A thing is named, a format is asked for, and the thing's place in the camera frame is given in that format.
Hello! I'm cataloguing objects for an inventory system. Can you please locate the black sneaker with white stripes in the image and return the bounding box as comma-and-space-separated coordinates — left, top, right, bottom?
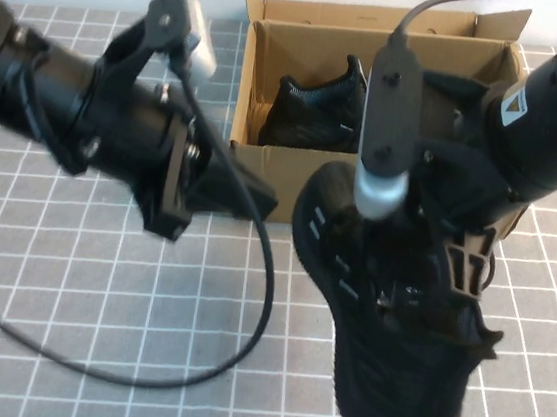
258, 45, 372, 156

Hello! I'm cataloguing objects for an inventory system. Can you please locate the black sneaker with white tongue label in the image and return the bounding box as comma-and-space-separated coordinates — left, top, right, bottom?
269, 158, 522, 417

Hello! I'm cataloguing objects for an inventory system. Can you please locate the right camera cable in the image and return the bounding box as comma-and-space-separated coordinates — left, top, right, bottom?
389, 0, 535, 67

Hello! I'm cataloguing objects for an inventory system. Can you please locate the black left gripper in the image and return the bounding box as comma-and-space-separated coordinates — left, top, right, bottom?
49, 63, 293, 254

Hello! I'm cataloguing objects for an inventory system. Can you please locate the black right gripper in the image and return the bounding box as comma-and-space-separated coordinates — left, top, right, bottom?
397, 48, 557, 308

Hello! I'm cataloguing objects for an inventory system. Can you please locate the left camera cable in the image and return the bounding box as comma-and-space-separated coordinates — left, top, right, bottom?
0, 30, 304, 402

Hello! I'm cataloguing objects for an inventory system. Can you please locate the brown cardboard shoe box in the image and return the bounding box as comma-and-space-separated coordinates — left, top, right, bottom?
219, 0, 553, 253

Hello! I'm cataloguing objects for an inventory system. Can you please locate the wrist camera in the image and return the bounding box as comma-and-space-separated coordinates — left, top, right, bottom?
349, 45, 427, 225
139, 0, 227, 83

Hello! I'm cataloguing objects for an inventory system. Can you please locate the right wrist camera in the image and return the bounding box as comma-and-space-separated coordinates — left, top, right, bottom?
349, 45, 427, 225

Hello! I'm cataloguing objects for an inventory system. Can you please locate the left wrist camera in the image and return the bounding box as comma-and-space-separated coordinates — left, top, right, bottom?
139, 0, 227, 83

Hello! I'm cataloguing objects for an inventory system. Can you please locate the camera cable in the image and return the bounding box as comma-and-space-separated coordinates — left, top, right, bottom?
389, 0, 535, 67
0, 30, 304, 402

